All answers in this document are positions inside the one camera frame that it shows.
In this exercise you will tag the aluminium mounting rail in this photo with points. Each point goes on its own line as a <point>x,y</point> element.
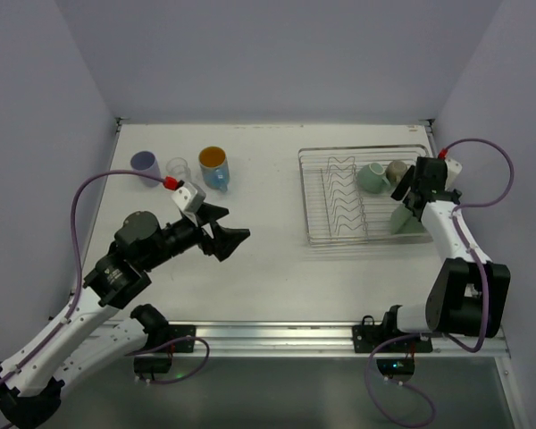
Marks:
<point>305,340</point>

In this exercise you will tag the black controller box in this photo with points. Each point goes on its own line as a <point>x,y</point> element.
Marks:
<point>398,370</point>
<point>150,367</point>

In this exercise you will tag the large green cup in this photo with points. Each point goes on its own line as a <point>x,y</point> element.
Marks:
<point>403,221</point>

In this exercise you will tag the right black controller box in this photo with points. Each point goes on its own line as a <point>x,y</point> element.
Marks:
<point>398,370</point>

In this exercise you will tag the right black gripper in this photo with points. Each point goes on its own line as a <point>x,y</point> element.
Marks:
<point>419,197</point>

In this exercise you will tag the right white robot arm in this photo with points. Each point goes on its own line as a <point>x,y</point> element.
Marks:
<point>470,292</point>

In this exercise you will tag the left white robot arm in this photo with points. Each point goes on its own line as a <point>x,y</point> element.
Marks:
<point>34,381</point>

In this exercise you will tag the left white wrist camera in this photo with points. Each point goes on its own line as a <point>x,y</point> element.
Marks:
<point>188,198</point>

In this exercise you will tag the small mint green cup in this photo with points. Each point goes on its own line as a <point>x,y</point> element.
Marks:
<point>372,178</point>

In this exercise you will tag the clear plastic cup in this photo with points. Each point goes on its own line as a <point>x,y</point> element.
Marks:
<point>178,168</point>

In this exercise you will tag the blue cup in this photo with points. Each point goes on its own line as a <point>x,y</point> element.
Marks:
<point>214,168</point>

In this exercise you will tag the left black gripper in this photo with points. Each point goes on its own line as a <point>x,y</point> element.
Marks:
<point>207,235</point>

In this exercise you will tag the purple plastic cup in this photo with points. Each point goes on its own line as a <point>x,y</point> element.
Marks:
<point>145,162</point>

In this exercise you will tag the left black controller box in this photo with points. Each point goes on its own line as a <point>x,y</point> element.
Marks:
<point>150,367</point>

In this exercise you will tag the beige cup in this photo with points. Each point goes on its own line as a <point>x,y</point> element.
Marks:
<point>395,171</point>

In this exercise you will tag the metal wire dish rack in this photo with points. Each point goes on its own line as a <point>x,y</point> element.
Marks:
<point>338,211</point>

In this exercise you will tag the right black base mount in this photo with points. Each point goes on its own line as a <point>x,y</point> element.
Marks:
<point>368,335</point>

